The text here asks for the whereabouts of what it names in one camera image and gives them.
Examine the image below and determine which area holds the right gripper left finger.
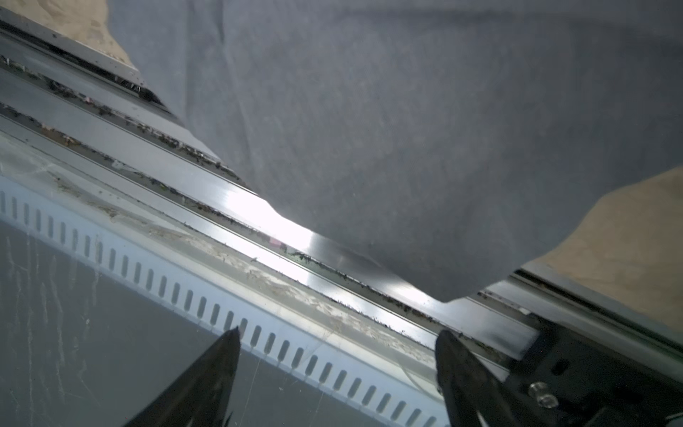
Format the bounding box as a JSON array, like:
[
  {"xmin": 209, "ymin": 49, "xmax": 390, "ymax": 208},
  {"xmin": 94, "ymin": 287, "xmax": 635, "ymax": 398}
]
[{"xmin": 126, "ymin": 328, "xmax": 240, "ymax": 427}]

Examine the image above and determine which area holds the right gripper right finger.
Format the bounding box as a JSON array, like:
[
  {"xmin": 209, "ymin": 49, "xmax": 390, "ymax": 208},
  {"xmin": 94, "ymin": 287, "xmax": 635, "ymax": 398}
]
[{"xmin": 435, "ymin": 330, "xmax": 528, "ymax": 426}]

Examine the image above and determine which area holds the grey long sleeve shirt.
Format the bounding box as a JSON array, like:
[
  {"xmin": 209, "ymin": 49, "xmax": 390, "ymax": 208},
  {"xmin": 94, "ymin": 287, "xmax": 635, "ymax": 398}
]
[{"xmin": 108, "ymin": 1, "xmax": 682, "ymax": 302}]

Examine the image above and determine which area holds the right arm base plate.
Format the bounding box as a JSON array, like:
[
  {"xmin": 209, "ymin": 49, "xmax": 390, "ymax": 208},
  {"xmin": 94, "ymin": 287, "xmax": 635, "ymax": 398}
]
[{"xmin": 505, "ymin": 320, "xmax": 682, "ymax": 426}]

